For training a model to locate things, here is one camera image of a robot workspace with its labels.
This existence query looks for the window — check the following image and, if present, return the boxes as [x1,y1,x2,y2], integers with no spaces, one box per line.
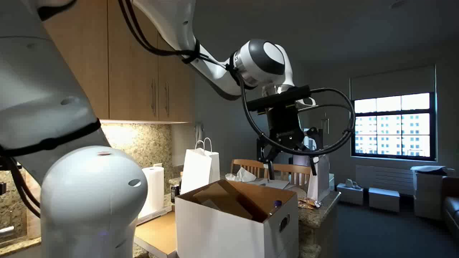
[350,91,438,162]

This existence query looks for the wooden wall cabinets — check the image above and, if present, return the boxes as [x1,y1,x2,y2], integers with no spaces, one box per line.
[42,0,197,124]

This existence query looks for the dark sofa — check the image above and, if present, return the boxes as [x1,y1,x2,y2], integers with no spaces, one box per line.
[441,176,459,241]

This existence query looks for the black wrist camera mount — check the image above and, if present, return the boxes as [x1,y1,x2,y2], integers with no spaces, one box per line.
[246,84,313,114]

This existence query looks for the white wall radiator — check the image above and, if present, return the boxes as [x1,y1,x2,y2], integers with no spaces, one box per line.
[355,163,416,195]

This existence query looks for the grey ottoman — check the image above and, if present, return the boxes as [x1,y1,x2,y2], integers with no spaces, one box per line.
[368,186,402,213]
[336,179,366,208]

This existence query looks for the white waste bin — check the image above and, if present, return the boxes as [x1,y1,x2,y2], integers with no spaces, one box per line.
[411,165,449,222]

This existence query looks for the light paper stack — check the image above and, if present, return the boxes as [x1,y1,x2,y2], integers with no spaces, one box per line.
[260,177,293,190]

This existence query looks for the white roller blind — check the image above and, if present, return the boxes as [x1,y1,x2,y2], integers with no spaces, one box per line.
[349,64,438,102]

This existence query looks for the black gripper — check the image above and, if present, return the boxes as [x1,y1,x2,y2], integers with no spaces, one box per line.
[257,104,322,180]

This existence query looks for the white paper towel roll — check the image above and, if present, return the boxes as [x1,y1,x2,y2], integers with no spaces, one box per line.
[138,163,167,220]

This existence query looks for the white crumpled paper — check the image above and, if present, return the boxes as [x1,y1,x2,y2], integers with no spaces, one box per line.
[224,166,259,185]

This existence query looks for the small white printed bag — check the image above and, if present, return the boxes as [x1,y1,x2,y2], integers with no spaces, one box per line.
[306,153,333,202]

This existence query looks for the big white cardboard box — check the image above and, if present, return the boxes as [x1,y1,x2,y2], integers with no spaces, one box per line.
[174,177,302,258]

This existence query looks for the white handled paper bag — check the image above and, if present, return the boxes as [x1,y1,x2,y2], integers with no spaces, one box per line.
[180,136,223,195]

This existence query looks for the wooden chair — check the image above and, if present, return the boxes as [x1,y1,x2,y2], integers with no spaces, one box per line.
[269,162,313,190]
[230,157,270,180]

